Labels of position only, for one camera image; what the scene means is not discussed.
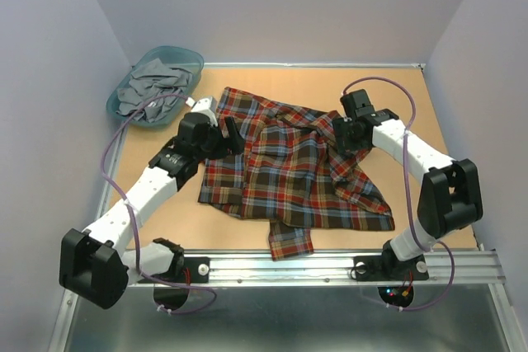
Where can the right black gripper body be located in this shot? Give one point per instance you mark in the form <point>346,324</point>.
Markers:
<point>346,138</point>

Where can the grey long sleeve shirt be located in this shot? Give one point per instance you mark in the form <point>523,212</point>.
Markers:
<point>158,82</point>

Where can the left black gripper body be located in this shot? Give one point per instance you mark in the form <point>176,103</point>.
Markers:
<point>214,146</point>

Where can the plaid long sleeve shirt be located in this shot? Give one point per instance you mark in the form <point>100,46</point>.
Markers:
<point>291,174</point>

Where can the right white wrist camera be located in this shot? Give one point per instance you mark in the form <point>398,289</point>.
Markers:
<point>357,104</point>

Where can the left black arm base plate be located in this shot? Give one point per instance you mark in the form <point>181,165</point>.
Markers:
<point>194,269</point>

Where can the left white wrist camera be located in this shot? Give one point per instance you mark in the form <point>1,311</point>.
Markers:
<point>206,106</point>

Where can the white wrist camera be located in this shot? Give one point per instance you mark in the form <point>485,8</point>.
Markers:
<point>357,104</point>
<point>206,106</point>

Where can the aluminium front rail frame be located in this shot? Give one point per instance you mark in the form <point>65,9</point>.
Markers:
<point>252,269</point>

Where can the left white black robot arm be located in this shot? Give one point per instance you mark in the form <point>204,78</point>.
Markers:
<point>96,264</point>

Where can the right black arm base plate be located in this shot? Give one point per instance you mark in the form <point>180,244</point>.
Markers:
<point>375,268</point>

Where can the teal plastic basket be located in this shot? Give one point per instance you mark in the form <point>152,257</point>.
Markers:
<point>173,56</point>

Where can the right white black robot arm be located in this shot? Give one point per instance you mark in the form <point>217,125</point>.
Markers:
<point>450,196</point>

